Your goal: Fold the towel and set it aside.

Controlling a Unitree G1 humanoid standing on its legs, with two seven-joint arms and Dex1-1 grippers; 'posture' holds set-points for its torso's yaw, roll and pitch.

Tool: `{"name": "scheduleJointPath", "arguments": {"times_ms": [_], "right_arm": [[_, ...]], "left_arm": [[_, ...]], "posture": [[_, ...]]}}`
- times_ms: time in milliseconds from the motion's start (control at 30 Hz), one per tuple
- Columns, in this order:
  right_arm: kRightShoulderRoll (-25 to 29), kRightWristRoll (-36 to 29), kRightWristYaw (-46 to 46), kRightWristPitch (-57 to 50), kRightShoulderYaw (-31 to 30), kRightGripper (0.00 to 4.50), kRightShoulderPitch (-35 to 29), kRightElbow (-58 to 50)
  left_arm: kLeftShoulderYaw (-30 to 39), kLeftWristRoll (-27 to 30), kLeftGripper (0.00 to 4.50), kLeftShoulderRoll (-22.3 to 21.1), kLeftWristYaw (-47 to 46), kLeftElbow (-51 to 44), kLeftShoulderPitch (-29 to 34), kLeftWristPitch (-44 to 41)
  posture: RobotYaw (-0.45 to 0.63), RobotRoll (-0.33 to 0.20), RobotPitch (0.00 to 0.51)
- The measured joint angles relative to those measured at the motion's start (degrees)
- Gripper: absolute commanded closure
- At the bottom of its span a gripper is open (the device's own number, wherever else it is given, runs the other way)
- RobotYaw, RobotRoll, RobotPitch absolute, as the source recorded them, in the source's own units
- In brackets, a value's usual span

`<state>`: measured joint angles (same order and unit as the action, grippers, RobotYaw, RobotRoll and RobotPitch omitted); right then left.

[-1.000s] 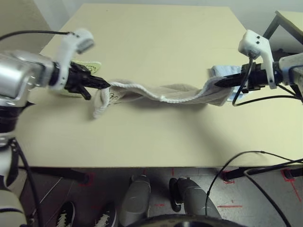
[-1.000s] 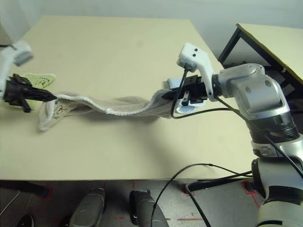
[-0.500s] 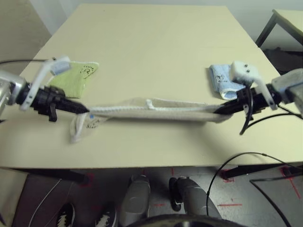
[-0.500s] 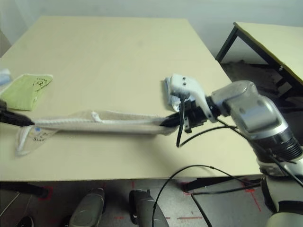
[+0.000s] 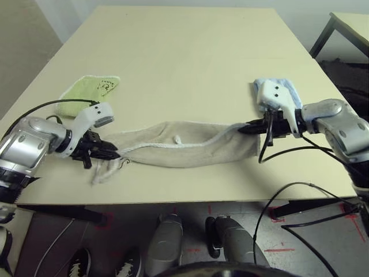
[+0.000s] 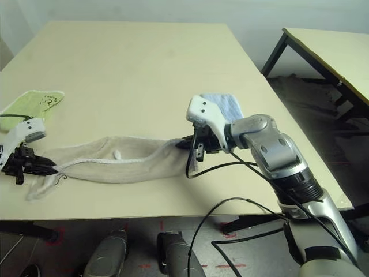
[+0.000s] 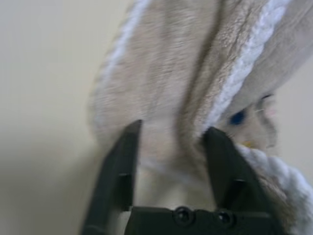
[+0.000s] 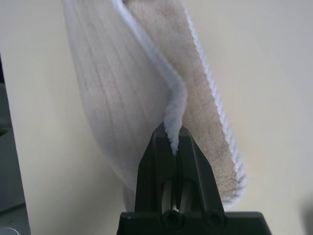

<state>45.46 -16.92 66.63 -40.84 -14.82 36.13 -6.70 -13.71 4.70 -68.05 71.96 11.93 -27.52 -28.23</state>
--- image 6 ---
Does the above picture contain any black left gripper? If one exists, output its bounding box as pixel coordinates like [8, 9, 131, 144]
[1, 145, 58, 185]

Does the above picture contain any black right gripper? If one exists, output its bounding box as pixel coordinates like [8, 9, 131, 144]
[176, 125, 228, 162]

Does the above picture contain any beige towel with white edging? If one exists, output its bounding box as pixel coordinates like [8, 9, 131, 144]
[25, 135, 199, 203]

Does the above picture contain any blue folded towel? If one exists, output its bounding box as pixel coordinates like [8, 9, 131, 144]
[200, 92, 245, 122]

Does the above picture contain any green folded towel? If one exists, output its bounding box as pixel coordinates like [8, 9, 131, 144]
[0, 90, 65, 133]

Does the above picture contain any black table foot bar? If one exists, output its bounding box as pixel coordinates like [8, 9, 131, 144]
[221, 201, 369, 235]
[0, 222, 58, 242]

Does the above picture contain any black white-laced sneaker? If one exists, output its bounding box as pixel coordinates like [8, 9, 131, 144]
[21, 262, 41, 277]

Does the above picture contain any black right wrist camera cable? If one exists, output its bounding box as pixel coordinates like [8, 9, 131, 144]
[186, 126, 358, 277]

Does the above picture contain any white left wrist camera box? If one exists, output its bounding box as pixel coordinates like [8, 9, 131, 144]
[0, 117, 47, 167]

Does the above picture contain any beige side table black frame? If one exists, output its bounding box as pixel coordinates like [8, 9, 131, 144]
[261, 27, 369, 128]

